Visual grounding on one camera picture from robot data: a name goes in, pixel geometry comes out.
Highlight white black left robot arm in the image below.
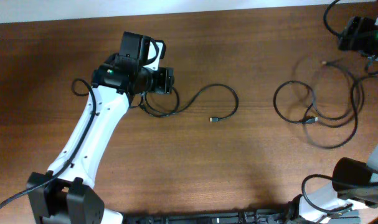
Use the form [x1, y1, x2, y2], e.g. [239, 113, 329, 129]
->
[27, 32, 174, 223]

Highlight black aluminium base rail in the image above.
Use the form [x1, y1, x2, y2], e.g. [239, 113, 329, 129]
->
[122, 204, 309, 224]

